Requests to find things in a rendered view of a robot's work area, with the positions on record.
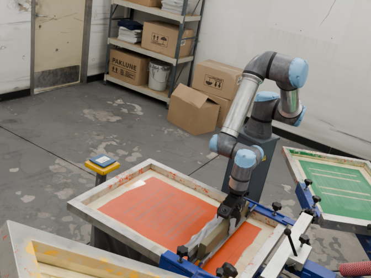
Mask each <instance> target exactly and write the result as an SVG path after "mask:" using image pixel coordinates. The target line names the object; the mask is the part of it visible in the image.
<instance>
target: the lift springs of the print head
mask: <svg viewBox="0 0 371 278"><path fill-rule="evenodd" d="M331 271H333V272H340V273H341V275H342V276H343V277H356V276H371V261H361V262H354V263H342V264H341V265H340V269H339V270H331Z"/></svg>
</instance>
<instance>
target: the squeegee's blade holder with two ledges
mask: <svg viewBox="0 0 371 278"><path fill-rule="evenodd" d="M245 220H246V217H243V218H242V219H241V220H240V222H239V223H238V225H237V227H236V228H235V230H234V231H233V232H232V233H231V234H230V235H229V234H227V235H226V236H225V238H224V239H223V240H222V241H221V242H220V243H219V244H218V245H217V246H216V247H215V248H214V249H213V250H212V251H211V252H212V255H211V256H210V257H209V259H211V258H212V256H213V255H214V254H215V253H216V252H217V251H218V250H219V249H220V248H221V247H222V245H223V244H224V243H225V242H226V241H227V240H228V239H229V238H230V237H231V236H232V235H233V233H234V232H235V231H236V230H237V229H238V228H239V226H241V225H242V224H243V223H244V221H245Z"/></svg>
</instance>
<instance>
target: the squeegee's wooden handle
mask: <svg viewBox="0 0 371 278"><path fill-rule="evenodd" d="M249 204H250V202H249V201H246V204H245V208H244V210H243V211H242V212H241V210H242V207H241V209H240V212H241V214H240V215H241V219H242V218H243V217H245V216H246V213H247V210H248V206H249ZM233 217H234V216H233ZM230 218H232V217H231V215H230V217H229V218H228V219H227V220H226V219H224V220H223V221H222V222H221V223H220V224H219V225H218V226H217V227H216V228H215V229H214V230H213V231H212V232H211V233H210V234H209V235H208V236H207V237H206V238H205V239H204V240H203V241H202V242H201V243H200V244H199V248H198V253H197V257H196V258H197V259H199V260H200V261H201V260H202V259H203V258H204V257H205V256H206V255H207V254H208V253H210V252H211V251H212V250H213V249H214V248H215V247H216V246H217V245H218V244H219V243H220V242H221V241H222V240H223V239H224V238H225V236H226V235H227V234H228V231H229V227H230Z"/></svg>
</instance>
